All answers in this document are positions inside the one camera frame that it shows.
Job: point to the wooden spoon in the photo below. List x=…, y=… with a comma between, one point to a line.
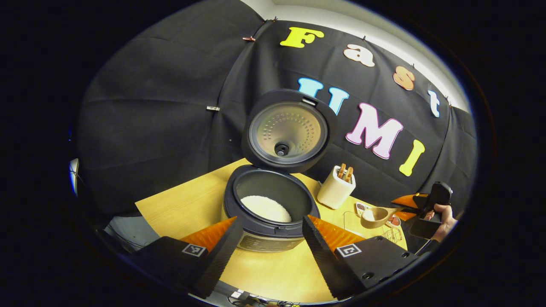
x=381, y=213

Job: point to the silver clip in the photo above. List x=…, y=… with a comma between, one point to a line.
x=213, y=108

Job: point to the white toaster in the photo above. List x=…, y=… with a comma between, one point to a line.
x=335, y=192

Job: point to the white board edge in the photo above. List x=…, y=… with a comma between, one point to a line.
x=74, y=177

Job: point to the heap of white rice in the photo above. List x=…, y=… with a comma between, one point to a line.
x=264, y=209

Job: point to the white divided bean dish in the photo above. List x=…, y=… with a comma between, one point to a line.
x=360, y=207

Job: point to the round white plate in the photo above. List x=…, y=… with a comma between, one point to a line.
x=394, y=221

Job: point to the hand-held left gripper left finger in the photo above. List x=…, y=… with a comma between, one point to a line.
x=219, y=260

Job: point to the copper clip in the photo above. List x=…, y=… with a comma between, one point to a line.
x=248, y=39

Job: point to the black backdrop cloth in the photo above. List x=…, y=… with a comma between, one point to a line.
x=149, y=106

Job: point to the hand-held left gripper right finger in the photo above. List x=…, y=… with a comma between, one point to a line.
x=326, y=264

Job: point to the toasted bread slice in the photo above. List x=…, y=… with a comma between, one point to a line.
x=341, y=171
x=349, y=175

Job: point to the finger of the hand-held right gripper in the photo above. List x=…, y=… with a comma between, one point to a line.
x=410, y=216
x=407, y=200

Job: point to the red meat piece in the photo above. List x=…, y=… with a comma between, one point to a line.
x=395, y=220

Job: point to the dark grey rice cooker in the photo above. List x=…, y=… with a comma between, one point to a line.
x=273, y=187

